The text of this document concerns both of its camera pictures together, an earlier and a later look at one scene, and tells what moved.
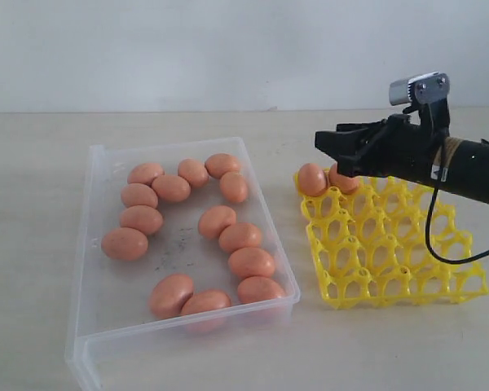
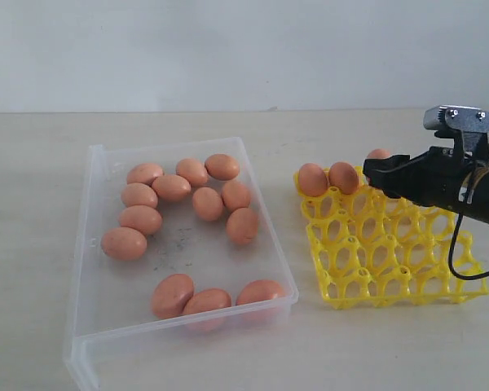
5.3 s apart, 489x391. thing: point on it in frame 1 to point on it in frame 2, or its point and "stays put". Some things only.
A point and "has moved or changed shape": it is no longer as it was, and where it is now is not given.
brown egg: (125, 243) stays put
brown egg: (250, 261) to (242, 226)
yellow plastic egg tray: (390, 242) stays put
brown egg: (346, 184) stays put
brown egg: (239, 235) has moved or changed shape
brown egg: (312, 179) stays put
